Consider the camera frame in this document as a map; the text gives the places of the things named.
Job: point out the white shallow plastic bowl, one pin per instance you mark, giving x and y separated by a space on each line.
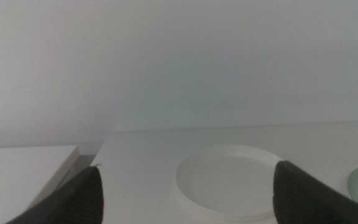
222 180

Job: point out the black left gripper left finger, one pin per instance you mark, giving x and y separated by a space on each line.
79 202

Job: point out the white side table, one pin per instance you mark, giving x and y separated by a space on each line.
17 174

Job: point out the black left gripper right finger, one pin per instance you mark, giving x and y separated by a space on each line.
303 202

